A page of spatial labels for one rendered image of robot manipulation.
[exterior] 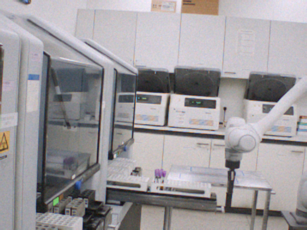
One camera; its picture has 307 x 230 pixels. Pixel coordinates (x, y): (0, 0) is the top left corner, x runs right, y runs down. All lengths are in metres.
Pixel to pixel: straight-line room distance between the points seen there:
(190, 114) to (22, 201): 3.35
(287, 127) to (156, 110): 1.43
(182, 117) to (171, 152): 0.40
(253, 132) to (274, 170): 2.65
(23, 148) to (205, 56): 3.68
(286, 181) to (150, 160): 1.50
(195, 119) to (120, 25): 1.41
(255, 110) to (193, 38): 1.09
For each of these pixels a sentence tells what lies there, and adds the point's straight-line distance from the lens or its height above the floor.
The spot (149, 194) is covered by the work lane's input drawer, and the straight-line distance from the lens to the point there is 1.96.
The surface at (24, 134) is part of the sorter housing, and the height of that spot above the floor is 1.20.
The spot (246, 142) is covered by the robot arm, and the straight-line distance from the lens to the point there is 1.72.
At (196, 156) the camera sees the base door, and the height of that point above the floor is 0.61.
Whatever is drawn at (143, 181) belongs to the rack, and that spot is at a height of 0.86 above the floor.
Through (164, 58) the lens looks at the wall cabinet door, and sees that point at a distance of 4.55.
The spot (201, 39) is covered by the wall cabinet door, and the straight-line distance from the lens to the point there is 4.55.
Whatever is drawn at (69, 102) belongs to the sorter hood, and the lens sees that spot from 1.26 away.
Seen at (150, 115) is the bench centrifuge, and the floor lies 1.02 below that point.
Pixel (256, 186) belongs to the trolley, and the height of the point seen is 0.82.
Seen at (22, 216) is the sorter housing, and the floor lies 0.98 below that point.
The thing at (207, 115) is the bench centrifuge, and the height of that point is 1.06.
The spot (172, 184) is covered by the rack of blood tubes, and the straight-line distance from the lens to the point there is 1.96.
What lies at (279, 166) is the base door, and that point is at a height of 0.58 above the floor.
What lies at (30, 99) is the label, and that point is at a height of 1.28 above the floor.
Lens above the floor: 1.34
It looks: 4 degrees down
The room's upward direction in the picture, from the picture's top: 4 degrees clockwise
